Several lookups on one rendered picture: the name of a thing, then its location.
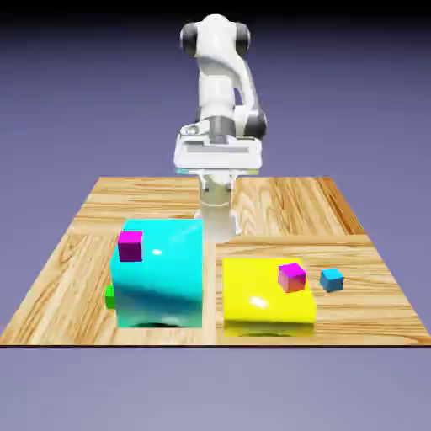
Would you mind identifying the small blue cube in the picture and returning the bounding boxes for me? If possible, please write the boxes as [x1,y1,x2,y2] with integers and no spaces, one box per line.
[318,268,345,293]

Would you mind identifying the large cyan box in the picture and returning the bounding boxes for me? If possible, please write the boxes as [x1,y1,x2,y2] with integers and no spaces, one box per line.
[109,217,205,330]

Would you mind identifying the small magenta cube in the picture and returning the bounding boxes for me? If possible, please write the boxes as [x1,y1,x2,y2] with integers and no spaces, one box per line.
[116,230,145,263]
[277,262,308,294]

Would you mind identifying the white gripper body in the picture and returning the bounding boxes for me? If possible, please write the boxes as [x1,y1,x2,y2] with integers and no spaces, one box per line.
[173,134,263,177]

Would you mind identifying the large yellow box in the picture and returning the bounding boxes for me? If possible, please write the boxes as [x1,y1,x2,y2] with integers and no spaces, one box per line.
[221,257,317,338]

